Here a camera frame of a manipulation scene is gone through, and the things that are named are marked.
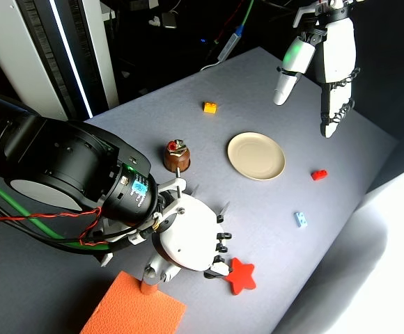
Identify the white cabinet with black strips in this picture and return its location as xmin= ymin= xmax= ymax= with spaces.
xmin=0 ymin=0 xmax=119 ymax=121

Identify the grey usb hub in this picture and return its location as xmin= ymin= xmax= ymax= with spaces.
xmin=217 ymin=26 xmax=244 ymax=62

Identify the red background cable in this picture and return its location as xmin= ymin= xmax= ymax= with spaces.
xmin=215 ymin=0 xmax=244 ymax=45

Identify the orange textured foam block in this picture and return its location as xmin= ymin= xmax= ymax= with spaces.
xmin=79 ymin=270 xmax=187 ymax=334

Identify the white cable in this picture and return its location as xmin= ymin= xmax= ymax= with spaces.
xmin=200 ymin=59 xmax=222 ymax=72

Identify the red star block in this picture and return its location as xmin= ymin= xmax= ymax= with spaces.
xmin=224 ymin=257 xmax=258 ymax=296

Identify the green background cable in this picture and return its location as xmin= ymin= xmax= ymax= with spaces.
xmin=240 ymin=0 xmax=256 ymax=28

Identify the chocolate toy cake with strawberry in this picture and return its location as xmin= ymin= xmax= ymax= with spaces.
xmin=162 ymin=138 xmax=192 ymax=173

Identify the beige round plate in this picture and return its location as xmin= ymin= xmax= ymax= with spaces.
xmin=226 ymin=131 xmax=286 ymax=181

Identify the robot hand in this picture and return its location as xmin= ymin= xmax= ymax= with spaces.
xmin=141 ymin=193 xmax=233 ymax=296
xmin=272 ymin=17 xmax=362 ymax=139

